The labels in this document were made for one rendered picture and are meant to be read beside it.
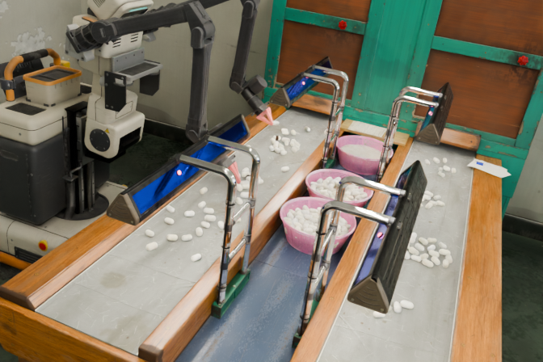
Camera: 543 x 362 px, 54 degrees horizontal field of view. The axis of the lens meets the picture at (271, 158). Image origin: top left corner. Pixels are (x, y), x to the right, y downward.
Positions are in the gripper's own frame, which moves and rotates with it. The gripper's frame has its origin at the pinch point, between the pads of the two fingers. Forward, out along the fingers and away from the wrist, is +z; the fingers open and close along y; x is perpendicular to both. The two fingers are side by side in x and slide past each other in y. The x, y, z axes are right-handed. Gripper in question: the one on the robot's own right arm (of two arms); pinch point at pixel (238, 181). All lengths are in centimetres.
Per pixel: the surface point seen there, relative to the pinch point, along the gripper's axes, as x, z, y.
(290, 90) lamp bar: -30.4, -14.0, 21.9
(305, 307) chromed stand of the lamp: -33, 32, -60
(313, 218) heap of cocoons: -19.2, 26.1, -7.0
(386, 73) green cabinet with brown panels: -44, 8, 94
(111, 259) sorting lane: 10, -8, -61
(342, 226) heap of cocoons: -25.2, 34.5, -5.1
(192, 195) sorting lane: 8.9, -7.0, -15.1
